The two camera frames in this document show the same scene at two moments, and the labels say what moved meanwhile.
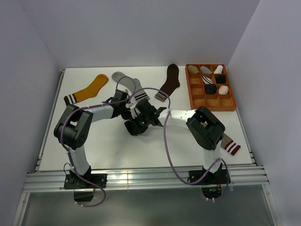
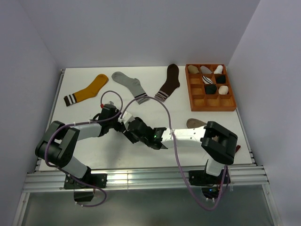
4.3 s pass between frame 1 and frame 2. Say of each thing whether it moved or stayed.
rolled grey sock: stayed
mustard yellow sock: stayed
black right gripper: moved
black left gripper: moved
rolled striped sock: stayed
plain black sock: stayed
